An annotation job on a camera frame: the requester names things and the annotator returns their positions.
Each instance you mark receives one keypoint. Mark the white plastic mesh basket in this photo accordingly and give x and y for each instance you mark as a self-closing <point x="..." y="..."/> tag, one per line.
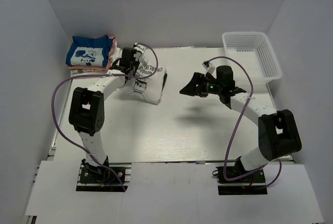
<point x="254" y="52"/>

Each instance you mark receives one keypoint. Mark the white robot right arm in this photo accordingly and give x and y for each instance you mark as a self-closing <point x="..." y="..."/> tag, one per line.
<point x="277" y="130"/>

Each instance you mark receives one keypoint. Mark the white folded t-shirt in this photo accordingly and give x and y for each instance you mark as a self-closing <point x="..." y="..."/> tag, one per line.
<point x="114" y="53"/>

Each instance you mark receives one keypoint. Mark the blue folded t-shirt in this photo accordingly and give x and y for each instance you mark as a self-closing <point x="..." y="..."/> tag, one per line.
<point x="88" y="52"/>

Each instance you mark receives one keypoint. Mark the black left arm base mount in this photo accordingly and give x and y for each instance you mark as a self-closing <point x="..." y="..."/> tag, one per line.
<point x="97" y="179"/>

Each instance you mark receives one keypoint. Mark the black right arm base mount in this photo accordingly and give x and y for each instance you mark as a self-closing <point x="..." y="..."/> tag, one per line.
<point x="253" y="184"/>

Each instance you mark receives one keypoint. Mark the white green raglan t-shirt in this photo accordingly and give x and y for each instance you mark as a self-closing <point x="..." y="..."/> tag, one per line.
<point x="151" y="78"/>

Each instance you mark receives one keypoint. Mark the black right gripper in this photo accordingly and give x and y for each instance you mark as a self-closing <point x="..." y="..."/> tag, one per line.
<point x="202" y="86"/>

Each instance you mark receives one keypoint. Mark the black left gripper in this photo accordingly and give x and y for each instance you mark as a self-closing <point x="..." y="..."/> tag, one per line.
<point x="124" y="68"/>

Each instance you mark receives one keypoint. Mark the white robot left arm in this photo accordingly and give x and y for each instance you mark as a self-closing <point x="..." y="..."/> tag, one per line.
<point x="87" y="111"/>

